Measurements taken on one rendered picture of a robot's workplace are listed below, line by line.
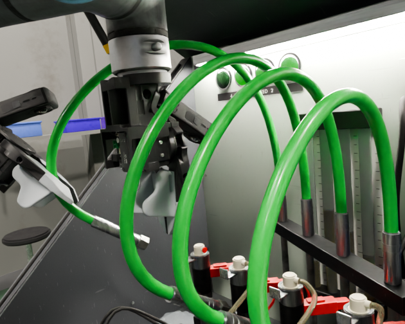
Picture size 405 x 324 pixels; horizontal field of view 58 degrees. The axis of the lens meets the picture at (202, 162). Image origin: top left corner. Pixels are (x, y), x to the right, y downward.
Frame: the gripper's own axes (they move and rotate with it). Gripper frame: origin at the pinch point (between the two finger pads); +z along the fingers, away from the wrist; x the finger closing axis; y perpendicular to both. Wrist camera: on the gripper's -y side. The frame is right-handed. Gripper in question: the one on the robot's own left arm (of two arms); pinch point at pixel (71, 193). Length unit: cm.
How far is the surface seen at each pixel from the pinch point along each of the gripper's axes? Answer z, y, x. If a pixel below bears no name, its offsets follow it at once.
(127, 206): 9.3, -5.6, 18.9
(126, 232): 10.9, -3.7, 18.6
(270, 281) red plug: 28.8, -8.9, 7.2
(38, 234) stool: -43, 68, -202
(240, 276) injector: 25.0, -7.0, 8.3
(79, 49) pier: -144, -56, -275
